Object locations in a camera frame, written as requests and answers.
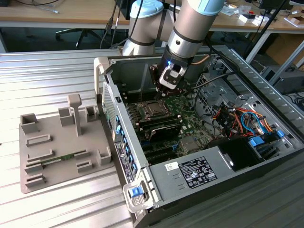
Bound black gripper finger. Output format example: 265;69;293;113
162;82;190;97
149;64;164;99

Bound metal socket cover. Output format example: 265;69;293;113
140;99;170;119

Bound black RAM slot bank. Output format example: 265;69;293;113
120;87;157;104
136;114;183;130

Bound black expansion slot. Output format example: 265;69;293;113
142;142;180;165

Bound open grey PC case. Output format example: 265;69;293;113
93;46;304;228

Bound green motherboard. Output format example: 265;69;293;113
122;91;216;166

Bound silver drive cage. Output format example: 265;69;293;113
192;71;252;119

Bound grey chipset heatsink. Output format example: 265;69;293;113
180;135;199;153

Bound small white box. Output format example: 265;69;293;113
238;13;256;24

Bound black office chair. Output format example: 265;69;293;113
56;27;106;49

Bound grey power supply unit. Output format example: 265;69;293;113
148;146;236;202

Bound blue disk carrier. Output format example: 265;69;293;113
248;135;269;150

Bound wooden desk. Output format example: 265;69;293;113
0;0;304;33

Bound blue case latch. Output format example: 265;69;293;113
127;187;143;198

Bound brown cardboard box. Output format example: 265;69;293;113
263;33;304;67

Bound black computer tower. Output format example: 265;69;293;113
261;64;304;95

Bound grey parts rack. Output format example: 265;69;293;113
18;94;115;194

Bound brown cardboard tray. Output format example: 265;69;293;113
284;16;304;27

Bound green RAM stick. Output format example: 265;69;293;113
40;153;76;166

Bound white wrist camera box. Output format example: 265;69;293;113
158;63;187;90

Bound orange red wire bundle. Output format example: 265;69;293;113
212;105;277;140

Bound blue wire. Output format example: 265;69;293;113
240;111;265;138

